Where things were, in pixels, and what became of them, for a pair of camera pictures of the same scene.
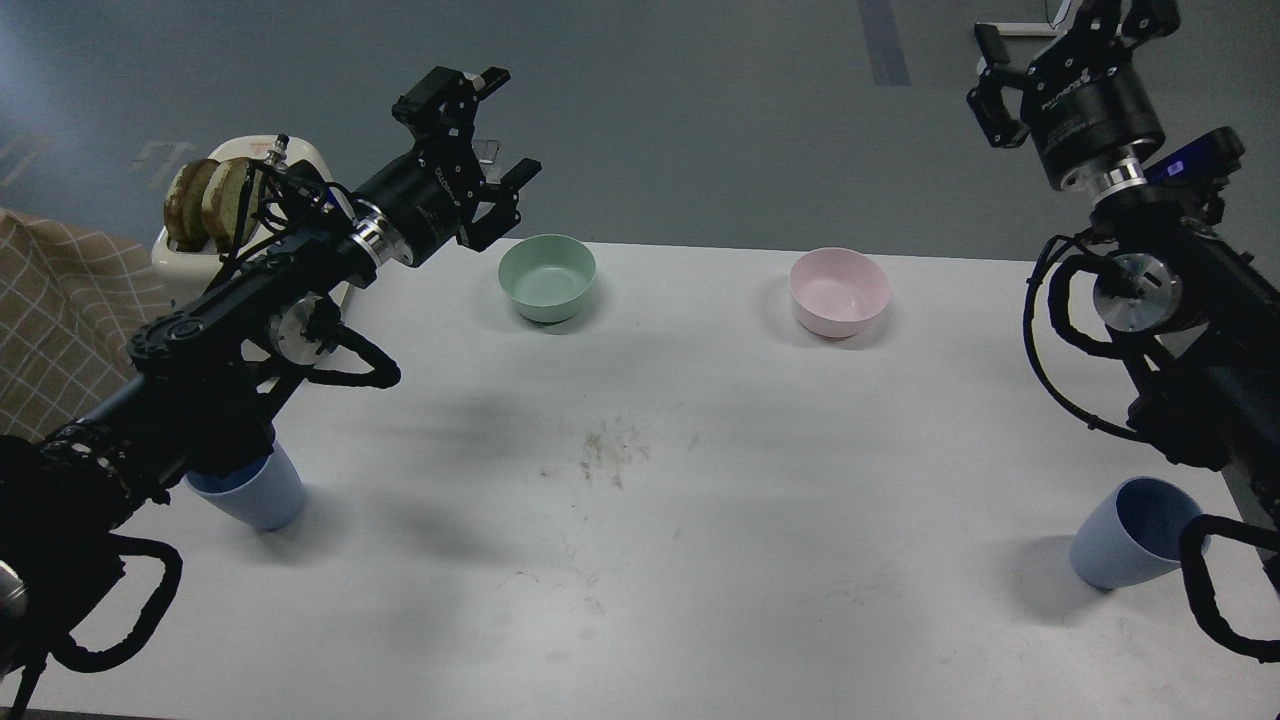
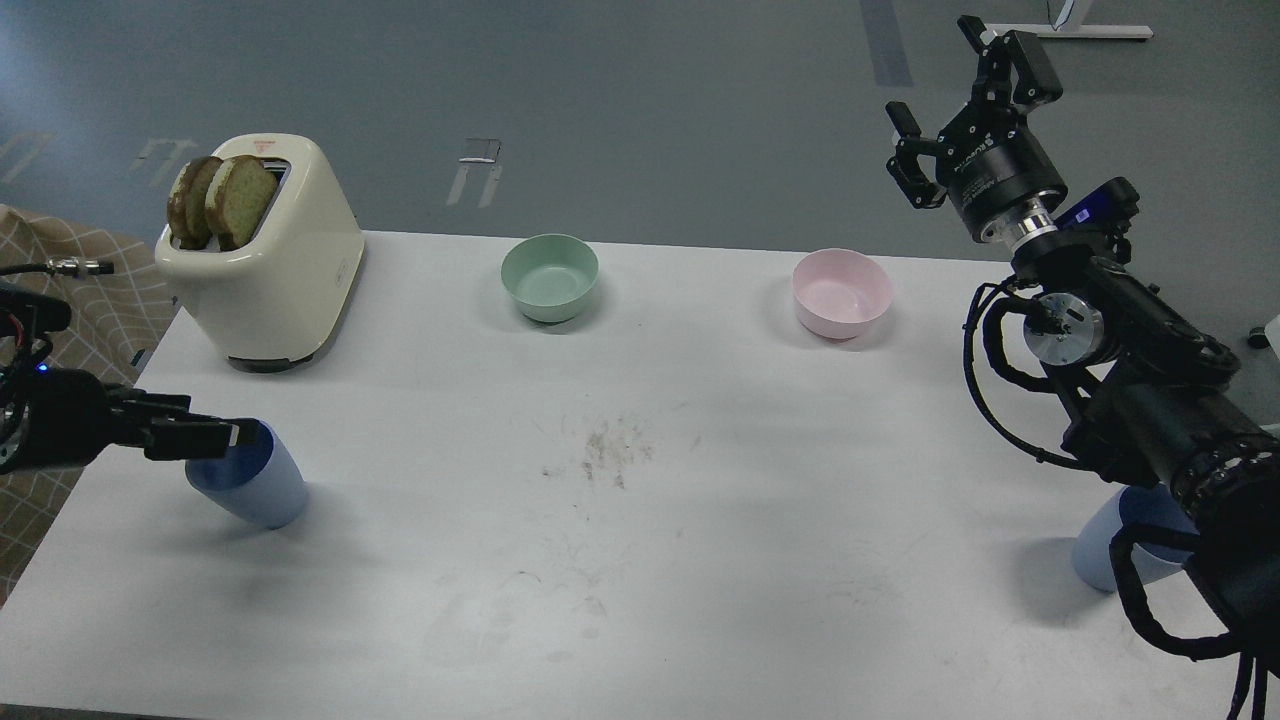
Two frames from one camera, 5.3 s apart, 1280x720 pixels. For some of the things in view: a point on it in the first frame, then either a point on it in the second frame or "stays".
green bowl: [547, 276] stays
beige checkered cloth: [71, 302] -> [120, 299]
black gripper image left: [432, 192] -> [130, 413]
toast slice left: [185, 225] stays
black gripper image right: [1087, 99] -> [992, 162]
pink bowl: [835, 291] stays
